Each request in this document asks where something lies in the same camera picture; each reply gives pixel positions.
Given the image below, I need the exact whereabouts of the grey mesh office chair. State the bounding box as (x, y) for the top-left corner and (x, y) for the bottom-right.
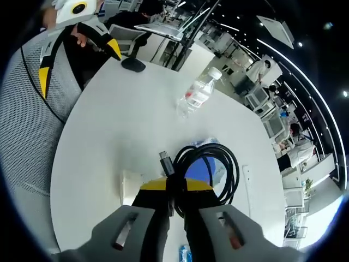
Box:
(0, 35), (82, 197)

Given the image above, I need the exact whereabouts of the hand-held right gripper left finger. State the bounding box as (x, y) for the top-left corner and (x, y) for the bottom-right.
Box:
(79, 176), (172, 262)

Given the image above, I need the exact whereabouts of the tilted white desk board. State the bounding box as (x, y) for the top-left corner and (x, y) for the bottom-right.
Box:
(134, 21), (186, 42)

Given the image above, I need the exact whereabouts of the white table socket strip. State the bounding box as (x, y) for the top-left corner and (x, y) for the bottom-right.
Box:
(242, 164), (256, 219)

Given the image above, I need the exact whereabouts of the black cable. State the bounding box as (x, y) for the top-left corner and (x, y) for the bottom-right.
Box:
(159, 144), (240, 219)

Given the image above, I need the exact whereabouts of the small blue packet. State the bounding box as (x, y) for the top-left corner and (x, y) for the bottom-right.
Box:
(178, 244), (193, 262)

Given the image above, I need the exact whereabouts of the green potted plant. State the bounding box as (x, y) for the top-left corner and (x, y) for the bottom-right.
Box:
(303, 178), (315, 198)

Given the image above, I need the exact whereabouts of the white paper cup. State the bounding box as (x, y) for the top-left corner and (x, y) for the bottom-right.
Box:
(119, 169), (153, 206)

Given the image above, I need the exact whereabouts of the clear plastic water bottle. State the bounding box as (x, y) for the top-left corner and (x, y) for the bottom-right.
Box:
(176, 67), (222, 120)

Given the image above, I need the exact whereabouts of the black computer mouse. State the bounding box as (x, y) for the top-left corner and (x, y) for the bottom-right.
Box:
(121, 57), (146, 73)

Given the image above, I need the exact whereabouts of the person's left hand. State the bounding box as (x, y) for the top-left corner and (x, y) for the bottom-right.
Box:
(41, 7), (90, 47)

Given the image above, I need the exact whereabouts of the white office chair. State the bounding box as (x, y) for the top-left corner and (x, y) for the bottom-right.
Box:
(245, 87), (270, 108)
(262, 114), (286, 138)

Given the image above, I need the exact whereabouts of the large blue pad packet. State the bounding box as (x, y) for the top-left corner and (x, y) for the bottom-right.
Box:
(186, 136), (227, 189)

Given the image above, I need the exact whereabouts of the curved ceiling light strip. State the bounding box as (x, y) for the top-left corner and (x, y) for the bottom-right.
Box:
(256, 38), (345, 181)

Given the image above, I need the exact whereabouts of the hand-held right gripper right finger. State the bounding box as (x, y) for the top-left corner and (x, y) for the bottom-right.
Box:
(183, 177), (298, 262)

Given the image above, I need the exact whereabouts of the black stand pole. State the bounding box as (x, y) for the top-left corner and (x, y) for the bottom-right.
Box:
(171, 0), (222, 72)

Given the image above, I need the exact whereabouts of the ceiling vent panel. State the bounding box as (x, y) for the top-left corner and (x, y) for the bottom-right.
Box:
(256, 15), (297, 50)

